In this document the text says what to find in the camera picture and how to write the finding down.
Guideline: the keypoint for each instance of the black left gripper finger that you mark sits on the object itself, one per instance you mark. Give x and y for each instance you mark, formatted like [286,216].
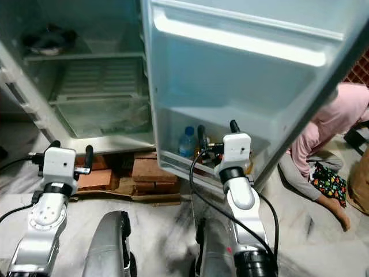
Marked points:
[52,145]
[89,156]

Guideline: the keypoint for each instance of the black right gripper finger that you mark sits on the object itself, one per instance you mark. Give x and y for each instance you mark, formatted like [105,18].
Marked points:
[234,126]
[202,137]

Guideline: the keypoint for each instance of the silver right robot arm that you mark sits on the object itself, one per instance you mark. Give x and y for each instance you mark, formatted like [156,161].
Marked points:
[242,196]

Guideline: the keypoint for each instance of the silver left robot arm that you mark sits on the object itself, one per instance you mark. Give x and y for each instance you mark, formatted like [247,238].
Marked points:
[46,225]

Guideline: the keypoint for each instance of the grey fridge door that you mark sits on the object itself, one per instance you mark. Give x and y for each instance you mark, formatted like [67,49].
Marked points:
[236,75]

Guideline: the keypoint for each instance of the glass fridge shelf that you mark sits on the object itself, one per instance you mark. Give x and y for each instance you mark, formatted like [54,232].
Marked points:
[98,56]

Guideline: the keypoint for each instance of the bottle of orange liquid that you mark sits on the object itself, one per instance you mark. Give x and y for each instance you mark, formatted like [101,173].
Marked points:
[205,158]

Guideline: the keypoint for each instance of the clear blue capped water bottle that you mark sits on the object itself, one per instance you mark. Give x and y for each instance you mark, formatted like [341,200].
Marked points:
[187,144]

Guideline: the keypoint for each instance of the red clay brick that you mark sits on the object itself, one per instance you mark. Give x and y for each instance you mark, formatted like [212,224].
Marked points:
[155,188]
[153,171]
[98,180]

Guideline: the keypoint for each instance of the clear crisper drawer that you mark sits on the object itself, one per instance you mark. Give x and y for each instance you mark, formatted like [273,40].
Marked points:
[101,118]

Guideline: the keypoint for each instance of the brown cardboard sheet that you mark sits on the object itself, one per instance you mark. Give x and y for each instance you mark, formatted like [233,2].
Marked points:
[121,187]

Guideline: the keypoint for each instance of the child in colourful trousers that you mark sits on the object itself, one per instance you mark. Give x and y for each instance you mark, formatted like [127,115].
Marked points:
[323,138]

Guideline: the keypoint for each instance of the grey left robot leg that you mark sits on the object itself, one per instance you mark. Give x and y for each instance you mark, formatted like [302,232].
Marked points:
[109,248]

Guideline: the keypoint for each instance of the grey robot leg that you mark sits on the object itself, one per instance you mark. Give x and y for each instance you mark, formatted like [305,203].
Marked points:
[216,254]
[109,248]

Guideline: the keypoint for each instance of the grey right robot leg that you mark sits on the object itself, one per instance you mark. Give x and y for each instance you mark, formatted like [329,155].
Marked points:
[216,254]

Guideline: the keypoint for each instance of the black bundle on shelf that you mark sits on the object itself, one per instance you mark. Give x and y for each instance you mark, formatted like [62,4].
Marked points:
[49,40]

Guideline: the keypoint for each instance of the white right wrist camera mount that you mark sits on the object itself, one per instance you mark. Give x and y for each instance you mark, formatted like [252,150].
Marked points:
[236,150]

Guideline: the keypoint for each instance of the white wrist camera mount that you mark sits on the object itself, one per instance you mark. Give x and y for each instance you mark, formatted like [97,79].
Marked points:
[60,166]
[236,150]

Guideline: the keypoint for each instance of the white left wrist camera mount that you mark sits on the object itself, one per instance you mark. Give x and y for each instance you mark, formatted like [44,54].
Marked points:
[60,166]

